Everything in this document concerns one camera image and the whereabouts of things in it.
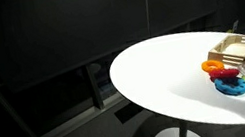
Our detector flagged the dark floor plate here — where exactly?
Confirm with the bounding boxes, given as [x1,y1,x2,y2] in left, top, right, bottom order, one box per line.
[112,100,146,125]

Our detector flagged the dark shelf post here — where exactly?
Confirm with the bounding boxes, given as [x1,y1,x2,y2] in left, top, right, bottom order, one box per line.
[84,62,106,112]

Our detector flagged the orange toy ring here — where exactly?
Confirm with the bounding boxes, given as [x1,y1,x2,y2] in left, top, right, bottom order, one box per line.
[199,57,225,75]

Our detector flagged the red toy ring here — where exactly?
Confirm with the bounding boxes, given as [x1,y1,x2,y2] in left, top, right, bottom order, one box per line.
[208,64,242,83]

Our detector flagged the blue toy ring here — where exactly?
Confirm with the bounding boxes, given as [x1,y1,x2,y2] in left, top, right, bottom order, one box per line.
[213,73,245,101]

